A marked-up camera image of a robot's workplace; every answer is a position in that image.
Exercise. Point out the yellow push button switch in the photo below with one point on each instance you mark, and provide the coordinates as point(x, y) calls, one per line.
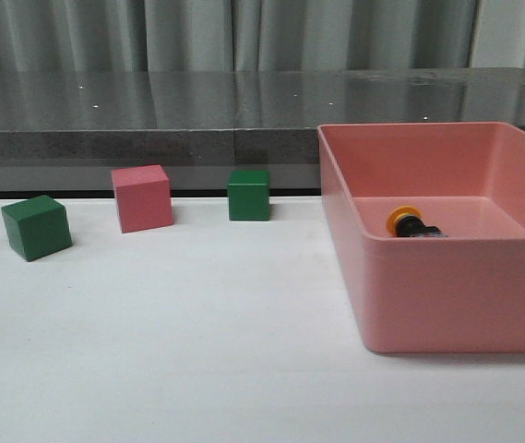
point(406, 222)

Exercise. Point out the right green wooden cube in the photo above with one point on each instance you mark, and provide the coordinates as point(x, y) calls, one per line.
point(248, 195)

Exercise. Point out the green wooden cube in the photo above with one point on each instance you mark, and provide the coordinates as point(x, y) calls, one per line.
point(248, 195)
point(37, 227)

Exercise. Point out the pink wooden cube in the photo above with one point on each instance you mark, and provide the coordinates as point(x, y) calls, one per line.
point(143, 198)

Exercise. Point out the grey stone counter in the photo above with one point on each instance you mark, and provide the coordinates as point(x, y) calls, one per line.
point(64, 133)

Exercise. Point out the left green wooden cube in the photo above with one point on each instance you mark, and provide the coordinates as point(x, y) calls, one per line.
point(37, 227)

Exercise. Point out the pink plastic bin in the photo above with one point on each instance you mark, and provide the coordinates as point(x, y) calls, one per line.
point(464, 293)

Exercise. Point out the grey curtain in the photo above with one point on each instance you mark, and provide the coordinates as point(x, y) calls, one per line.
point(226, 36)

